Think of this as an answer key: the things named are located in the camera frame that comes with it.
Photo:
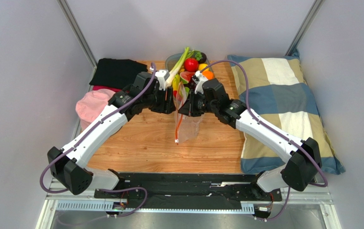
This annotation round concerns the red cloth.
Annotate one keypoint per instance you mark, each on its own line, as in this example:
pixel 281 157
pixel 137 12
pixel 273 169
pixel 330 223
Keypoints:
pixel 97 87

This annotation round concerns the green white leek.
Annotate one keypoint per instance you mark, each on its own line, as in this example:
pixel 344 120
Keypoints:
pixel 174 63

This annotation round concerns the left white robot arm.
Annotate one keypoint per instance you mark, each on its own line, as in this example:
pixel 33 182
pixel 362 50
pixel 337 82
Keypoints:
pixel 68 164

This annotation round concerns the plaid pillow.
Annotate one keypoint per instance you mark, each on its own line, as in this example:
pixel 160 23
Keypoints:
pixel 276 90

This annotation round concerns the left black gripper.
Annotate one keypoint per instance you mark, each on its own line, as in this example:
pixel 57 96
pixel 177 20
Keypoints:
pixel 168 106

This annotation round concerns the orange fruit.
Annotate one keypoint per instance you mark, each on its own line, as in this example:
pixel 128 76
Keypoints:
pixel 208 74

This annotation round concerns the red apple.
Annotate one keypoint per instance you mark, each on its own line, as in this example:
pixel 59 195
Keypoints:
pixel 191 65

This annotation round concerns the watermelon slice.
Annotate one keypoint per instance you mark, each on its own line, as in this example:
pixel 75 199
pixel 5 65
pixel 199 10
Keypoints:
pixel 186 76

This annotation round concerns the yellow bananas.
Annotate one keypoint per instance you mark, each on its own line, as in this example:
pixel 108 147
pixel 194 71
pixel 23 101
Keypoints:
pixel 176 82

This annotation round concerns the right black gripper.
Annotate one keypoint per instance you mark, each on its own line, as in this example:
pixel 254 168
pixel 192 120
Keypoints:
pixel 187 107

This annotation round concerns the pink hat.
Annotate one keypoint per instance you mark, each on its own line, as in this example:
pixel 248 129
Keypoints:
pixel 91 105

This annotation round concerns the clear orange zip top bag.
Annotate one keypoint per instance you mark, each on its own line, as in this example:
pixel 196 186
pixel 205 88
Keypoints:
pixel 186 128

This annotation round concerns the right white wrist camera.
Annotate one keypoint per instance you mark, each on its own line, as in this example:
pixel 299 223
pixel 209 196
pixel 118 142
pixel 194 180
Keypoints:
pixel 199 79

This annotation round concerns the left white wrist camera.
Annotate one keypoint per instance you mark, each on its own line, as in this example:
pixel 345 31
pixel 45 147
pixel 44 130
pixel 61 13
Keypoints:
pixel 162 75

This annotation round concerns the black folded cloth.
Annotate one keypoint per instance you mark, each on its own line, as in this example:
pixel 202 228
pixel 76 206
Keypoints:
pixel 116 73

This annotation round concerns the grey food tray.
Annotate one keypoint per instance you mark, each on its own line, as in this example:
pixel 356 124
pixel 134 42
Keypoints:
pixel 190 87

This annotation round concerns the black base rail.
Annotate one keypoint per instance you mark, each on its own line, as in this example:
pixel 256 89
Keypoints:
pixel 182 191

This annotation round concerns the yellow lemon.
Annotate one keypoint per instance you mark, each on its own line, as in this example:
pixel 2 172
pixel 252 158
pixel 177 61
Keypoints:
pixel 203 67

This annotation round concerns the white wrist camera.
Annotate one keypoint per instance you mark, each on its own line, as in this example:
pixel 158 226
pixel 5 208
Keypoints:
pixel 162 75
pixel 199 79

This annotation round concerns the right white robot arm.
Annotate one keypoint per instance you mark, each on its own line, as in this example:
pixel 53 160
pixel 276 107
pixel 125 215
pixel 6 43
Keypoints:
pixel 302 159

